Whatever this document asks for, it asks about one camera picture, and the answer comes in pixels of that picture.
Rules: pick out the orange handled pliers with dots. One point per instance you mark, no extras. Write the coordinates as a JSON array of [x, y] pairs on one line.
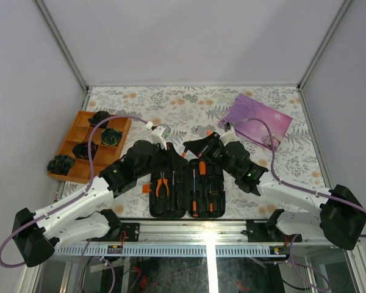
[[162, 188]]

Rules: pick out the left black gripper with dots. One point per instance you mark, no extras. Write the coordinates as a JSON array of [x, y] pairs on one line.
[[172, 157]]

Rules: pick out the aluminium front rail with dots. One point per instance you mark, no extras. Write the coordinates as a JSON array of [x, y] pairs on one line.
[[181, 238]]

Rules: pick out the dark rolled band lower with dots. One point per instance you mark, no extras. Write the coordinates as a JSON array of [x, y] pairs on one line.
[[80, 150]]

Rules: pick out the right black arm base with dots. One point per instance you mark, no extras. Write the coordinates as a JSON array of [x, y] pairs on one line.
[[264, 230]]

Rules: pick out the black plastic tool case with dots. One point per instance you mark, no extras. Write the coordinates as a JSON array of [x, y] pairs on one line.
[[179, 203]]

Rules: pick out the orange handled screwdriver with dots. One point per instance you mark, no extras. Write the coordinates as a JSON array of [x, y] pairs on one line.
[[202, 171]]

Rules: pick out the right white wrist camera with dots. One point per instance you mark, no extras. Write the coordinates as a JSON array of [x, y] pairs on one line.
[[229, 134]]

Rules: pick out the dark rolled band outside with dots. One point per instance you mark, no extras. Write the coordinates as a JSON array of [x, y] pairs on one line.
[[60, 165]]

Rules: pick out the dark rolled band top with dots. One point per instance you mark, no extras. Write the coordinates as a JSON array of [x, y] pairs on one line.
[[98, 117]]

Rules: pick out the dark rolled band middle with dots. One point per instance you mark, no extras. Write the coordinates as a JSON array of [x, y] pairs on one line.
[[111, 137]]

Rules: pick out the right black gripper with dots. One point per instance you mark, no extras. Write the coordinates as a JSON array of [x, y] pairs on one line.
[[200, 148]]

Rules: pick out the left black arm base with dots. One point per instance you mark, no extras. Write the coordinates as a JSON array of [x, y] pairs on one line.
[[129, 232]]

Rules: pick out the purple printed pouch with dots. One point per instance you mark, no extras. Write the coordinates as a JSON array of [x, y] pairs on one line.
[[256, 122]]

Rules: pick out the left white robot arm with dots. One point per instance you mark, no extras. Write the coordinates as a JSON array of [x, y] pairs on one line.
[[80, 216]]

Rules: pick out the dark rolled band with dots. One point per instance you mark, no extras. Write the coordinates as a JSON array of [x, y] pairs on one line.
[[80, 150], [111, 137], [98, 117]]

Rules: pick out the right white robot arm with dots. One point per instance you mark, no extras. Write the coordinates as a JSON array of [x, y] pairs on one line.
[[334, 213]]

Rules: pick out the orange compartment tray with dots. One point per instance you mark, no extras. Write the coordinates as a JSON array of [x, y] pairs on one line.
[[81, 131]]

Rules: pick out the black handled screwdriver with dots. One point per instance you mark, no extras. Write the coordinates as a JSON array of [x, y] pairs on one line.
[[194, 196]]

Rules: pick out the orange black utility tool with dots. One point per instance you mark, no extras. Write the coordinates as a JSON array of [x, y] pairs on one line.
[[211, 200]]

